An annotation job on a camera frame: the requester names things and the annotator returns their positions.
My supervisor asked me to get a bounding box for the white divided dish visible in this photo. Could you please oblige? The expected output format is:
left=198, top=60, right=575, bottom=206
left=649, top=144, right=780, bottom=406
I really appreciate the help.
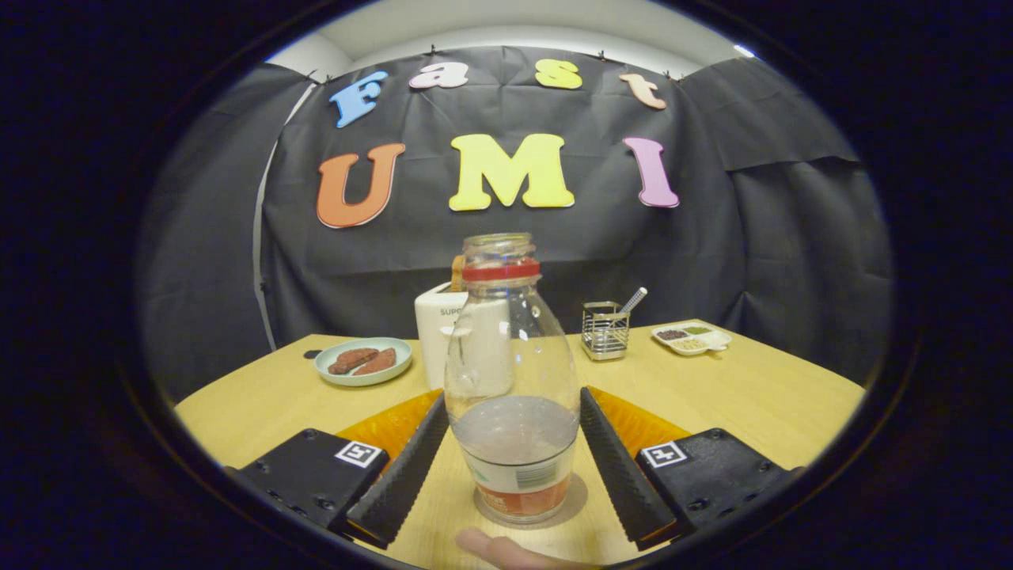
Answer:
left=651, top=321, right=733, bottom=356

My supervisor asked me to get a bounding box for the white toaster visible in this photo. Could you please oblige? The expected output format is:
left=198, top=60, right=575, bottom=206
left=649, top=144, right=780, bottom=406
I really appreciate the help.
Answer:
left=415, top=283, right=511, bottom=390

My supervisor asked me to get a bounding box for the metal wire utensil holder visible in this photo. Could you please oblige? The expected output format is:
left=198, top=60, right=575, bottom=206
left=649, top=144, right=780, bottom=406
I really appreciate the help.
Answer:
left=581, top=301, right=631, bottom=362

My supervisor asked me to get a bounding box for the round brown coaster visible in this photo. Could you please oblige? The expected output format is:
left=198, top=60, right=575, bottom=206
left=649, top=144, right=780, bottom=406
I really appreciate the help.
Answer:
left=473, top=473, right=589, bottom=530

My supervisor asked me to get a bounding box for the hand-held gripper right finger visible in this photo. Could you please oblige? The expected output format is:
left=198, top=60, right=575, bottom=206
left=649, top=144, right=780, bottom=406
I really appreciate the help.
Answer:
left=580, top=386, right=804, bottom=551

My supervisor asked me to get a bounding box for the brown bread piece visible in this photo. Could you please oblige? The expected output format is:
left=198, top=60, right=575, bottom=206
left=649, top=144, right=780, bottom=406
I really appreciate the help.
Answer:
left=351, top=348, right=397, bottom=377
left=328, top=348, right=381, bottom=375

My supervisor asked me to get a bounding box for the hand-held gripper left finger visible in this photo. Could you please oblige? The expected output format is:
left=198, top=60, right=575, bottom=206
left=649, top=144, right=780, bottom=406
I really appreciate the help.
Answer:
left=230, top=389, right=450, bottom=549

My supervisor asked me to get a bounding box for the light green plate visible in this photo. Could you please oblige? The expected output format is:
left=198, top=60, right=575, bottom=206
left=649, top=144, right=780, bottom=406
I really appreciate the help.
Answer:
left=314, top=337, right=413, bottom=387

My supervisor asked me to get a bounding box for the wooden table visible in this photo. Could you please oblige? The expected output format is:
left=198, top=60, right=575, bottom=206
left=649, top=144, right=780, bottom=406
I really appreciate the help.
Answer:
left=174, top=319, right=866, bottom=569

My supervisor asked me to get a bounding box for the clear plastic juice bottle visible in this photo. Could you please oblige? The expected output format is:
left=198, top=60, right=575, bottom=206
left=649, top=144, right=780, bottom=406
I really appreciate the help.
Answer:
left=443, top=232, right=581, bottom=525

